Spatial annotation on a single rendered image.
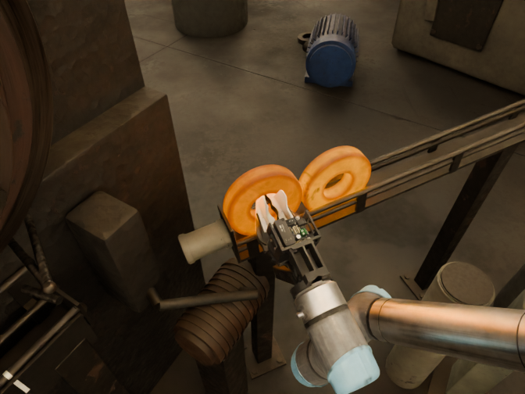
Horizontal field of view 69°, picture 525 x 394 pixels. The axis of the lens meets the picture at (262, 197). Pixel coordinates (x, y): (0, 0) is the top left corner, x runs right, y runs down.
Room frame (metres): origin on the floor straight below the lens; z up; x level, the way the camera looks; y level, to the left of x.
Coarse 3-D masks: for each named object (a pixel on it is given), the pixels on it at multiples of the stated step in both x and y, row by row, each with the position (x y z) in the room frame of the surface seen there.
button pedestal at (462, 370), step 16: (512, 304) 0.45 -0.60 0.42; (448, 368) 0.45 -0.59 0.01; (464, 368) 0.40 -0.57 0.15; (480, 368) 0.37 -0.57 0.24; (496, 368) 0.36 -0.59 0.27; (432, 384) 0.40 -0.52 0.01; (448, 384) 0.40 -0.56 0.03; (464, 384) 0.37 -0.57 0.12; (480, 384) 0.35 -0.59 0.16; (496, 384) 0.34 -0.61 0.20
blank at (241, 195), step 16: (256, 176) 0.50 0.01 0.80; (272, 176) 0.50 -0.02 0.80; (288, 176) 0.51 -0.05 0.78; (240, 192) 0.47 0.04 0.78; (256, 192) 0.48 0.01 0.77; (272, 192) 0.50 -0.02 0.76; (288, 192) 0.51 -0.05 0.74; (224, 208) 0.48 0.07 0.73; (240, 208) 0.47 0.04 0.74; (240, 224) 0.47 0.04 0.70
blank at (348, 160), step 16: (320, 160) 0.55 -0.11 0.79; (336, 160) 0.54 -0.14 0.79; (352, 160) 0.56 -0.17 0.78; (368, 160) 0.57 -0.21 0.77; (304, 176) 0.54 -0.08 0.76; (320, 176) 0.53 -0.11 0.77; (352, 176) 0.56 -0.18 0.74; (368, 176) 0.58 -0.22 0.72; (304, 192) 0.52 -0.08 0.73; (320, 192) 0.53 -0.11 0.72; (336, 192) 0.56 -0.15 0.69; (352, 192) 0.56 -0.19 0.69
